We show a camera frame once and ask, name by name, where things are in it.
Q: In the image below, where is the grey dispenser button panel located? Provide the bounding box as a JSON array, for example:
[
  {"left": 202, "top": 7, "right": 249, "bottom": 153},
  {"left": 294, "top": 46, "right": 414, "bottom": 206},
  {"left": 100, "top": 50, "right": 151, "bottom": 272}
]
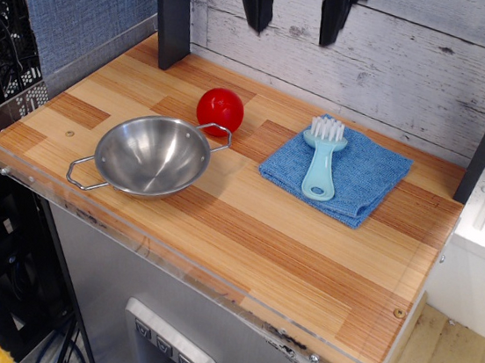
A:
[{"left": 125, "top": 297, "right": 216, "bottom": 363}]

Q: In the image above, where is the light blue scrub brush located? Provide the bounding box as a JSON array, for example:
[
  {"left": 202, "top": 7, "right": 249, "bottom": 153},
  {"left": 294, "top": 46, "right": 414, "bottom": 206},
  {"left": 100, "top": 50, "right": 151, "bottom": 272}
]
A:
[{"left": 301, "top": 114, "right": 348, "bottom": 201}]

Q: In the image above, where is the folded blue cloth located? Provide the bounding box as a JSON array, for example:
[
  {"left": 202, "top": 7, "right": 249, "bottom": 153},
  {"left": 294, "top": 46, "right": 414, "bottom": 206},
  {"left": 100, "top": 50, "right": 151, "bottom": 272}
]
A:
[{"left": 259, "top": 127, "right": 412, "bottom": 229}]

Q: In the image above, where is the clear acrylic table guard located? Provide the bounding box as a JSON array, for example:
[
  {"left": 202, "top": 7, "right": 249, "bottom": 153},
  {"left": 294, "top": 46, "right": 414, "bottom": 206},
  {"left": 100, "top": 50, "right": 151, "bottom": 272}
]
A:
[{"left": 0, "top": 83, "right": 463, "bottom": 363}]

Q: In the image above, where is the stainless steel two-handled bowl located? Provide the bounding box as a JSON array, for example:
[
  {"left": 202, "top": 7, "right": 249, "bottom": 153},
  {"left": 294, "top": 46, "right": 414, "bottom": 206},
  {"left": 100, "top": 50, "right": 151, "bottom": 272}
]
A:
[{"left": 66, "top": 116, "right": 232, "bottom": 200}]

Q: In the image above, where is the stainless steel toy fridge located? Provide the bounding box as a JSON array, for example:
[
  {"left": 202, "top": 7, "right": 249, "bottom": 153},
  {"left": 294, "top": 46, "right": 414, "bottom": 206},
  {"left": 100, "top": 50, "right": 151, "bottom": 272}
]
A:
[{"left": 27, "top": 201, "right": 367, "bottom": 363}]

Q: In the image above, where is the red ball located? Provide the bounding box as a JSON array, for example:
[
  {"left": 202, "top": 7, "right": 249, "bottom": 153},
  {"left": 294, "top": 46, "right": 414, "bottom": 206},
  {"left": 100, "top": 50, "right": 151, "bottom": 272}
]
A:
[{"left": 196, "top": 87, "right": 244, "bottom": 134}]

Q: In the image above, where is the dark grey left post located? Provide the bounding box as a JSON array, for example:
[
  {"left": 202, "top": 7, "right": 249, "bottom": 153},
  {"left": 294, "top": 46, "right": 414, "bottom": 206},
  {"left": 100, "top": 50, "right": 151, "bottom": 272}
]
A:
[{"left": 157, "top": 0, "right": 191, "bottom": 70}]

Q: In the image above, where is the black plastic crate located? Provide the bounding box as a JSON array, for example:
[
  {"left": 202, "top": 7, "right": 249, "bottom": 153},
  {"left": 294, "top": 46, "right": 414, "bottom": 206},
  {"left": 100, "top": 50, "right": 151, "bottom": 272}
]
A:
[{"left": 0, "top": 0, "right": 42, "bottom": 98}]

